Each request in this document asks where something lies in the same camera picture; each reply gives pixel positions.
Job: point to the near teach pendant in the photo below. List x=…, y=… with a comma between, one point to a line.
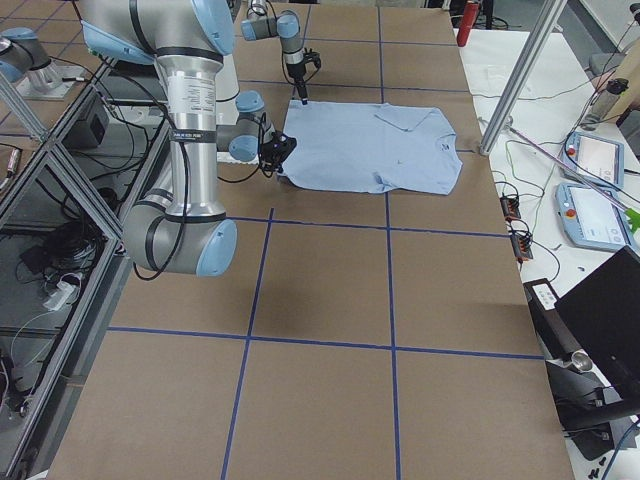
x=590, y=221

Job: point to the far teach pendant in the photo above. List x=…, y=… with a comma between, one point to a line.
x=597, y=159

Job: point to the orange relay board near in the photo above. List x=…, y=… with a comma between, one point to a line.
x=521, y=244

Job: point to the white camera mast base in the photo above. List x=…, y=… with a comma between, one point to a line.
x=227, y=85

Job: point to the red cylinder bottle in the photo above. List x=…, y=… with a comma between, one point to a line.
x=467, y=22

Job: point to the aluminium side frame rail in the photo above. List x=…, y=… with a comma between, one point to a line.
x=62, y=258

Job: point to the orange relay board far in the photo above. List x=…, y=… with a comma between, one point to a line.
x=510, y=208

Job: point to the black monitor stand device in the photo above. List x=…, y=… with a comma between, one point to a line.
x=575, y=388

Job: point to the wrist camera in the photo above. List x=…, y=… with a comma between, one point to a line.
x=313, y=57

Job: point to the teach pendant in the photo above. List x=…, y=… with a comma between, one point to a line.
x=590, y=221
x=597, y=159

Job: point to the light blue t-shirt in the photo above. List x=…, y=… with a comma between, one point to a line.
x=371, y=148

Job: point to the orange relay board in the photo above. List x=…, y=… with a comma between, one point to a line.
x=521, y=244
x=510, y=208

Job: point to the clear water bottle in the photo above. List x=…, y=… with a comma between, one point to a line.
x=604, y=103

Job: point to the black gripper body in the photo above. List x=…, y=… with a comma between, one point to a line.
x=274, y=152
x=296, y=73

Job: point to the black laptop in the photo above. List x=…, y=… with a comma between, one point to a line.
x=602, y=313

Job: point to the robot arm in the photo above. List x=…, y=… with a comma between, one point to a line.
x=180, y=225
x=262, y=22

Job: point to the aluminium frame post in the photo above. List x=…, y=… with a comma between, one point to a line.
x=523, y=67

